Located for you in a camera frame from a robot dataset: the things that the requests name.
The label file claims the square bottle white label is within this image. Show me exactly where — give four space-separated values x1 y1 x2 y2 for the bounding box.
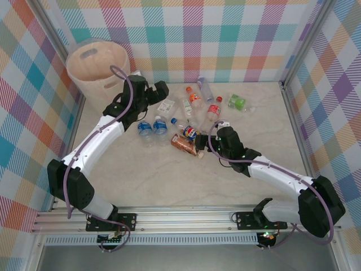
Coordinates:
156 98 178 114

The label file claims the blue label water bottle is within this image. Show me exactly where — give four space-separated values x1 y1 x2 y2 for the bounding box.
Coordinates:
152 114 169 147
137 120 156 148

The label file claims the clear unlabelled plastic bottle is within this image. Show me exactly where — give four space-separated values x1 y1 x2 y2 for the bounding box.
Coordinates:
193 111 210 133

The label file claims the red label cola bottle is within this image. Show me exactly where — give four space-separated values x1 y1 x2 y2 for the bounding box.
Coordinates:
206 95 224 123

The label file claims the blue Pepsi label bottle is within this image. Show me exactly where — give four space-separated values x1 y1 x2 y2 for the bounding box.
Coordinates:
170 117 201 143

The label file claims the green label bottle white cap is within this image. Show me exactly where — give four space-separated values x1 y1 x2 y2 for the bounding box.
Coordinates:
227 93 257 113

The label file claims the brown coffee label bottle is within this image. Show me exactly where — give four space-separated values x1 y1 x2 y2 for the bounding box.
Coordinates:
170 133 205 160

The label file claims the clear bottle purple-blue cap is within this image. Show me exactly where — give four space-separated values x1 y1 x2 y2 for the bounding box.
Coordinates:
197 77 214 102

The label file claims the orange label bottle orange cap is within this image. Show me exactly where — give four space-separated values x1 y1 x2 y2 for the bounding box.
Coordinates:
185 86 205 111

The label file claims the beige plastic bin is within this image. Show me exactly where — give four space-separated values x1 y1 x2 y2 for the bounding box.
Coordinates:
65 39 131 100

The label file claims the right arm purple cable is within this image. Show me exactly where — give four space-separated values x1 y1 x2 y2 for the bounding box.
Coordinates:
208 120 335 251

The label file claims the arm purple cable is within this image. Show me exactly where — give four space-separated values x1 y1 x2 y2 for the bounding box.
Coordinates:
63 65 135 252
208 120 335 251

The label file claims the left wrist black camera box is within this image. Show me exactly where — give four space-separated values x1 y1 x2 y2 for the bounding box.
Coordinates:
152 80 170 104

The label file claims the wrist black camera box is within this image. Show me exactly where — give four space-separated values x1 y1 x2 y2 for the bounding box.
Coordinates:
152 80 170 104
195 133 212 152

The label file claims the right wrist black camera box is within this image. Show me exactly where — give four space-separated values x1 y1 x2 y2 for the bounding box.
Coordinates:
195 133 212 152

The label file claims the aluminium table side rail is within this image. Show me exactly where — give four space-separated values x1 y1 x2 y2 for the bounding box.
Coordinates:
49 94 87 212
280 81 318 178

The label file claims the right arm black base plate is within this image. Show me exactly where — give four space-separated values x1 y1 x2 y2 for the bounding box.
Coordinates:
235 211 289 231

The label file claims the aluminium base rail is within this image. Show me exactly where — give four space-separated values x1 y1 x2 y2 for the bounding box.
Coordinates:
30 205 344 234

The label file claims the aluminium frame post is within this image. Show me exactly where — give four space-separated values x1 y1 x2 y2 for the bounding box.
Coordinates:
280 0 336 87
33 0 85 98

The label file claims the slotted grey cable duct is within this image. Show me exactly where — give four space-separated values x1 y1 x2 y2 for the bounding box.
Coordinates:
44 233 259 247

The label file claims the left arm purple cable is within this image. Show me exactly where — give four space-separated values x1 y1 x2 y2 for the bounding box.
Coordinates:
63 65 135 252

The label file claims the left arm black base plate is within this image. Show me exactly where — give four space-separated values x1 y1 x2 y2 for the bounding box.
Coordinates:
85 212 138 233

